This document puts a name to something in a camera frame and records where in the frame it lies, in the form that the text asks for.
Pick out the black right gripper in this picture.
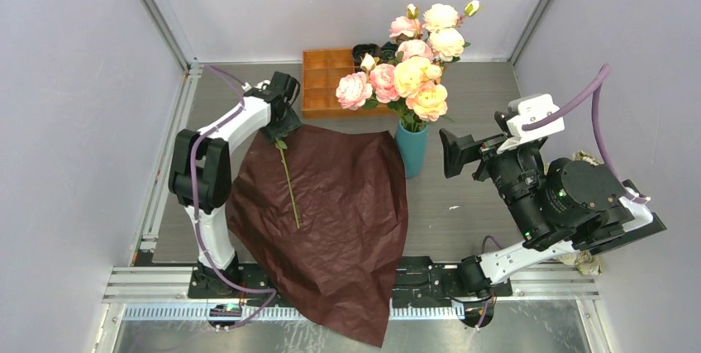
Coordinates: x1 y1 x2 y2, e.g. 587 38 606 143
434 129 543 246

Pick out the teal vase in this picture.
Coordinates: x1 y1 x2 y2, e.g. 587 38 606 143
394 122 428 179

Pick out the peach rose stem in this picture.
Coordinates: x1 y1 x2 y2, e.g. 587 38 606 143
274 139 301 230
393 56 448 132

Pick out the cream pink rose stem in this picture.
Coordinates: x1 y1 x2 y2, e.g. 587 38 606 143
389 0 481 64

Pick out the red wrapping paper sheet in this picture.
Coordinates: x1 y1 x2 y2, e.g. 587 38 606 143
226 125 409 347

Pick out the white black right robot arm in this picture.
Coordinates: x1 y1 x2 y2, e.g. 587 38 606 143
439 129 666 298

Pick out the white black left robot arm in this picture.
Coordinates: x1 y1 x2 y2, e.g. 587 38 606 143
168 69 302 298

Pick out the orange compartment tray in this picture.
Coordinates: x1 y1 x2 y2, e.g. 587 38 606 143
301 48 393 119

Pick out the dark rolled sock back right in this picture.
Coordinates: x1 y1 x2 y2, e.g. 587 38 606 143
380 41 398 63

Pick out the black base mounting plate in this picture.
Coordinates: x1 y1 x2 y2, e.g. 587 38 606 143
187 256 479 308

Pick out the crumpled beige printed cloth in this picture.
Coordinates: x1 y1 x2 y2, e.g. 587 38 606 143
553 150 609 277

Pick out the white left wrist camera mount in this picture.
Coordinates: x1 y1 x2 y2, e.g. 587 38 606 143
241 80 270 96

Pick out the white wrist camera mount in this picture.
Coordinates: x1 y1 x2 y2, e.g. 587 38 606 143
494 94 565 154
241 80 270 96

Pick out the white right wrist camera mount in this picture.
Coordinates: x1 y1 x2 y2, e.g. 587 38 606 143
494 94 565 154

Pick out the aluminium frame rail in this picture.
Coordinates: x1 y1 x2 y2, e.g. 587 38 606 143
103 266 193 303

